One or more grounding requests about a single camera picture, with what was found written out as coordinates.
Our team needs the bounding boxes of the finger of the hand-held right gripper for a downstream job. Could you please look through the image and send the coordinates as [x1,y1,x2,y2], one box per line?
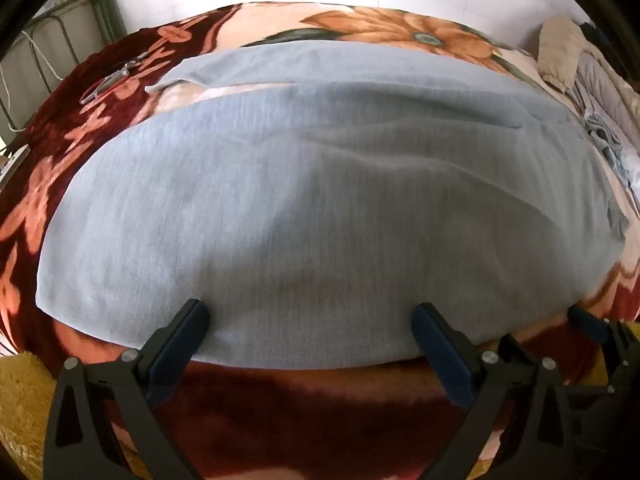
[567,306,640,397]

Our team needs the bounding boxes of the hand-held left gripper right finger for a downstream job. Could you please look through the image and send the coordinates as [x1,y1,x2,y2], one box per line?
[410,302,590,480]

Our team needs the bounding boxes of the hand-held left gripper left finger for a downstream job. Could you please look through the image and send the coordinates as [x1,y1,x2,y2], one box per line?
[44,299,210,480]

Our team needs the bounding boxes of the grey pants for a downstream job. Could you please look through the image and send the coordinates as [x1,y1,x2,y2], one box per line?
[36,40,632,372]

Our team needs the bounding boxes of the floral fleece blanket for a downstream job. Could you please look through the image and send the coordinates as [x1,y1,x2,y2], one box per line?
[0,2,640,480]

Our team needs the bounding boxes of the grey striped cloth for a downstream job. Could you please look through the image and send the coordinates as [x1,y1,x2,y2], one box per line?
[582,114,627,173]

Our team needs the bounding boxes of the pile of clothes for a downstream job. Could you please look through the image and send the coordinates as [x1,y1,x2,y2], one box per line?
[565,22,640,201]

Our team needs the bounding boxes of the beige pillow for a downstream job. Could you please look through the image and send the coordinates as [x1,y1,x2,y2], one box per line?
[537,15,595,95]

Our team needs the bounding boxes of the white cable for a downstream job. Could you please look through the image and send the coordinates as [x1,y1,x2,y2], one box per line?
[0,25,68,133]

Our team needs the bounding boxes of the metal bed frame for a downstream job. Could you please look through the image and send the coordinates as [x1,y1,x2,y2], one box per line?
[0,0,127,133]

